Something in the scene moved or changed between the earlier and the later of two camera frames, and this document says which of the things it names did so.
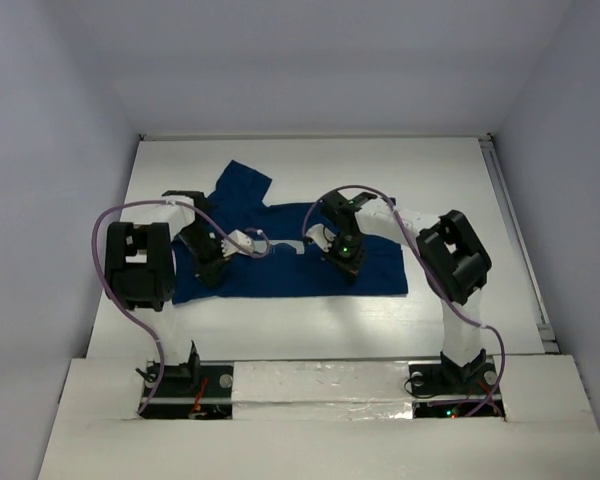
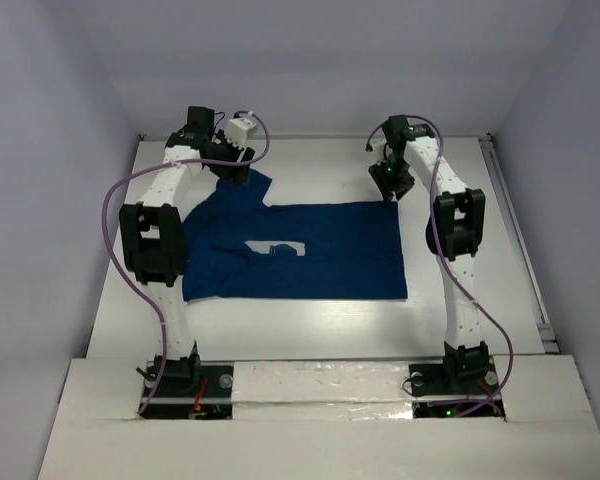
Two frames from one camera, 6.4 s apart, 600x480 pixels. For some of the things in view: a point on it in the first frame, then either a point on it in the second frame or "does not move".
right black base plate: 433,395 does not move
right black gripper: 350,267 to 388,186
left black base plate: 174,399 does not move
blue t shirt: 238,200 does not move
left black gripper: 210,267 to 235,160
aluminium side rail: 522,251 does not move
